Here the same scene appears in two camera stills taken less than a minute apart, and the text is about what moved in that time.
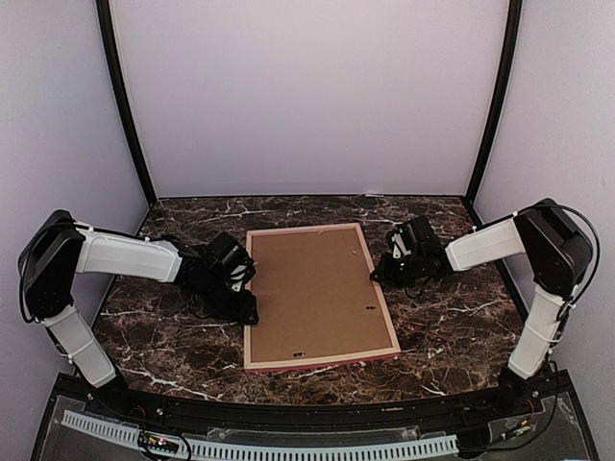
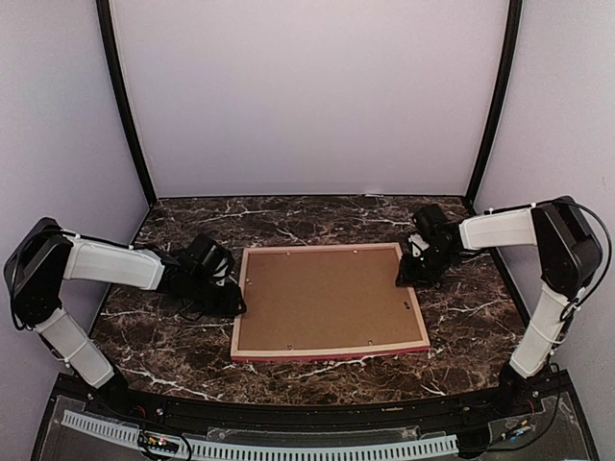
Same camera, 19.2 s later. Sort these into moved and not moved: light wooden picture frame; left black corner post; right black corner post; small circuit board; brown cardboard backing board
Moved: light wooden picture frame; brown cardboard backing board
Not moved: right black corner post; left black corner post; small circuit board
